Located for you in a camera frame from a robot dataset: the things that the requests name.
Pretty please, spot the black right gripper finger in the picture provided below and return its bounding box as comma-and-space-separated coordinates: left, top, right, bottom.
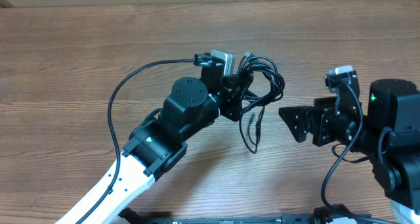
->
314, 97, 337, 108
278, 106, 312, 143

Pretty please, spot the black USB cable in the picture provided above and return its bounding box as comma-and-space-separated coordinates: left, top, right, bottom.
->
235, 50, 285, 107

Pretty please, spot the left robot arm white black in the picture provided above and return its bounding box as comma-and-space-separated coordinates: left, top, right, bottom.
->
59, 74, 253, 223

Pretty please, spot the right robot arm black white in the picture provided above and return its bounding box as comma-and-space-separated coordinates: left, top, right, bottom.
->
278, 78, 419, 223

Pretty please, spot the black cable silver plug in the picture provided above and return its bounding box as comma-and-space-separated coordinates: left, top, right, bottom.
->
239, 101, 265, 154

